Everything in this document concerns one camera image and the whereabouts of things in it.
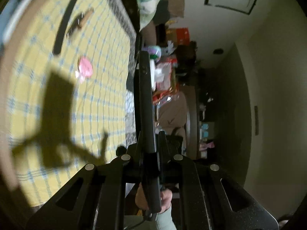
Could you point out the red box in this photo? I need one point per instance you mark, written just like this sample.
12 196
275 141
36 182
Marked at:
182 36

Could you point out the purple toy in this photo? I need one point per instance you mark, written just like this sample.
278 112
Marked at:
154 52

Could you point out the cardboard box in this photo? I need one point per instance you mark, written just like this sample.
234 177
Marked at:
6 124

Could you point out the person's right forearm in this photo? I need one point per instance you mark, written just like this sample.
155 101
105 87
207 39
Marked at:
165 220

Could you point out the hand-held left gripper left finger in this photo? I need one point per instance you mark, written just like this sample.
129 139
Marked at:
134 163

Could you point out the pink rosette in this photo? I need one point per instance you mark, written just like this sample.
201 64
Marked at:
85 67

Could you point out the white wipes pack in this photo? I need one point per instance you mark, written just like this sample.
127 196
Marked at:
158 74

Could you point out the light green pillow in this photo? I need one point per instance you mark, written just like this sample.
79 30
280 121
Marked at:
148 0

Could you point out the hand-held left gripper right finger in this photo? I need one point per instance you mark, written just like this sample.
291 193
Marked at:
162 158

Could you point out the yellow plaid blanket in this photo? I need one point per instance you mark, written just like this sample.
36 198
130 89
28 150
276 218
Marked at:
96 112

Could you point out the person's right hand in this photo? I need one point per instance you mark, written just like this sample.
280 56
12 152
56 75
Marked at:
166 198

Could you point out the black nail file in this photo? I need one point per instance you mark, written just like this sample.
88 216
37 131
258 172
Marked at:
64 24

